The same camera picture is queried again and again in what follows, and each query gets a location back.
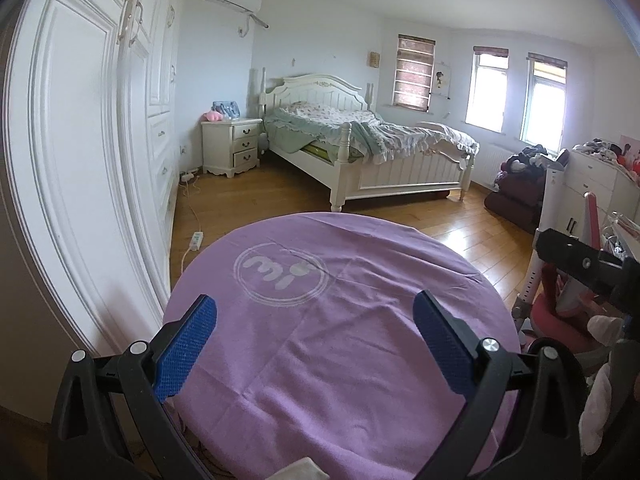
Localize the white gloved hand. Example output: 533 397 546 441
579 315 624 456

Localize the pink grey desk chair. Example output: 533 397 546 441
512 192 632 370

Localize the left window with blind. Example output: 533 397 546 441
392 35 436 113

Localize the white wardrobe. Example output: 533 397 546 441
3 0 180 354

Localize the purple round tablecloth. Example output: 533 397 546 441
165 212 518 479

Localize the white wooden bed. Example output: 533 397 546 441
258 74 480 211

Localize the white power strip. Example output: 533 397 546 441
189 231 204 252

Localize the dark clothes pile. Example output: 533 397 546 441
484 144 568 234

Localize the white nightstand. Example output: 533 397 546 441
201 118 262 178

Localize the white study desk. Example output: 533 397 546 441
539 150 639 236

